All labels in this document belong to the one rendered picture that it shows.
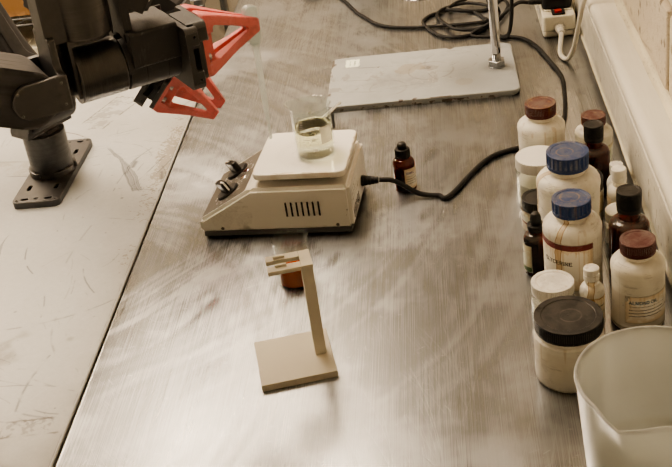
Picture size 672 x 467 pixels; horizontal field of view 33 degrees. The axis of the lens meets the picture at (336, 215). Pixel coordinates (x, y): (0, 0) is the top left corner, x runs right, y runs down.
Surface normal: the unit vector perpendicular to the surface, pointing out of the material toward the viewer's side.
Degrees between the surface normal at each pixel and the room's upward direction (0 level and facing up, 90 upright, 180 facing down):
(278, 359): 0
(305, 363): 0
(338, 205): 90
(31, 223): 0
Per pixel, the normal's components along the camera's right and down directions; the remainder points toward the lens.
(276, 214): -0.15, 0.50
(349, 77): -0.13, -0.86
